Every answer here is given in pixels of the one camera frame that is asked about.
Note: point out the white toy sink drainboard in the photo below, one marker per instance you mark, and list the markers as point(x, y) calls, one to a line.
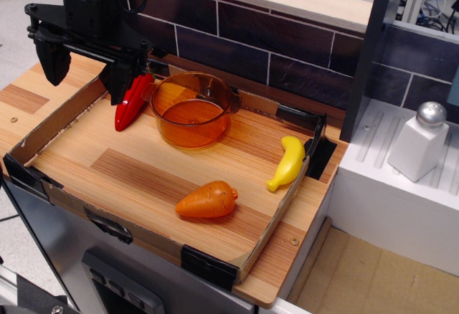
point(374, 202)

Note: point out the yellow toy banana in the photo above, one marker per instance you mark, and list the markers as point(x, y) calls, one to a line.
point(290, 164)

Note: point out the grey toy oven front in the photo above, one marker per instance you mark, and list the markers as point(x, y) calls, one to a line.
point(101, 274)

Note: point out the dark grey shelf post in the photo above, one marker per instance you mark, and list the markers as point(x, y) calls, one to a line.
point(382, 15)

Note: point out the transparent orange plastic pot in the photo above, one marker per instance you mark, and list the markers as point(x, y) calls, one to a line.
point(192, 109)

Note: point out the white salt shaker silver cap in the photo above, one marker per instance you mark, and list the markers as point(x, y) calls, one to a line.
point(418, 146)

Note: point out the orange toy carrot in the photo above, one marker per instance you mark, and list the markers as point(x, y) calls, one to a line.
point(212, 200)

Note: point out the red toy chili pepper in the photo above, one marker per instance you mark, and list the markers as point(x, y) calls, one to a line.
point(132, 103)

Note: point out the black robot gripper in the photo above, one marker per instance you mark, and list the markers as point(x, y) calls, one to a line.
point(96, 29)

